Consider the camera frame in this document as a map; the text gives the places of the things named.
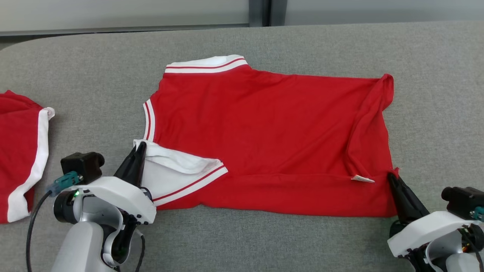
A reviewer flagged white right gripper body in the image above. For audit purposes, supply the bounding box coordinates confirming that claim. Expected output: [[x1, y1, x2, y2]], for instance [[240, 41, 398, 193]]
[[387, 210, 484, 258]]

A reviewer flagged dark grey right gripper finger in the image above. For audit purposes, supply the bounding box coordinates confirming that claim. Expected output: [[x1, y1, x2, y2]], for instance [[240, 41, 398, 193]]
[[387, 175, 400, 223], [388, 173, 430, 224]]

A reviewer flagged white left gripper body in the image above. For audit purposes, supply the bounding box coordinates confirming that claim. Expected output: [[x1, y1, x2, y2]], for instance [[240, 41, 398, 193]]
[[53, 176, 157, 227]]

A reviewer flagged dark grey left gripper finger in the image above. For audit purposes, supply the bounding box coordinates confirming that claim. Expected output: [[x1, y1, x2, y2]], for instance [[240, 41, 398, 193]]
[[113, 142, 144, 188], [140, 142, 147, 189]]

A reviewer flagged red shirt with white trim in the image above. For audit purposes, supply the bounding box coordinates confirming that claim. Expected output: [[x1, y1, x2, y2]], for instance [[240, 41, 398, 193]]
[[133, 55, 400, 219]]

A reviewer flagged folded red garment white stripe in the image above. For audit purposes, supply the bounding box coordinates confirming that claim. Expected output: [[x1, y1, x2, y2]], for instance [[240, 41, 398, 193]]
[[0, 90, 56, 224]]

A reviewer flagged grey fabric covered platform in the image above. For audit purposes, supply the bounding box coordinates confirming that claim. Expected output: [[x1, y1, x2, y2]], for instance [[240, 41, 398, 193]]
[[0, 21, 484, 272]]

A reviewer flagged thin black cable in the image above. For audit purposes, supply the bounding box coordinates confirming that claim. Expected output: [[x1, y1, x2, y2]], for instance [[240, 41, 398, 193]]
[[134, 232, 146, 272]]

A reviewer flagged grey metal partition post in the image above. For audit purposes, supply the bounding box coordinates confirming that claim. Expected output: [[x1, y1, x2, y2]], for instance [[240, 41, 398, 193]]
[[248, 0, 285, 27]]

